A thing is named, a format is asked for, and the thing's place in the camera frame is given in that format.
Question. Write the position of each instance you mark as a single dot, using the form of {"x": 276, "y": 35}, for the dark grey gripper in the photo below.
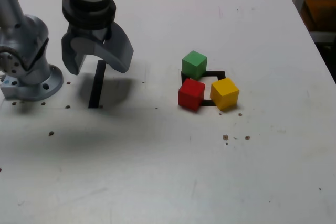
{"x": 98, "y": 33}

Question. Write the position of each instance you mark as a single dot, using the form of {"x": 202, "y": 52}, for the green cube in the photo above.
{"x": 194, "y": 62}

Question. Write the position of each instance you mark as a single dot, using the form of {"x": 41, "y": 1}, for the red cube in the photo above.
{"x": 190, "y": 94}

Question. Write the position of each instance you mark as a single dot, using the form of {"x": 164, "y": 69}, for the yellow cube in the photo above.
{"x": 224, "y": 94}

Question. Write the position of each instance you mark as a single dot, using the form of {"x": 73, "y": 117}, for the black tape square outline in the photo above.
{"x": 215, "y": 73}

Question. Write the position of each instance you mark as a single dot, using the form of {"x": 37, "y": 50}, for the black tape strip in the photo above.
{"x": 95, "y": 90}

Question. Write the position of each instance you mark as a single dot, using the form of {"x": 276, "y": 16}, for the yellow box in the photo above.
{"x": 319, "y": 11}

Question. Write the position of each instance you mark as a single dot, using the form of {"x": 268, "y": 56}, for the white horizontal bar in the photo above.
{"x": 324, "y": 37}

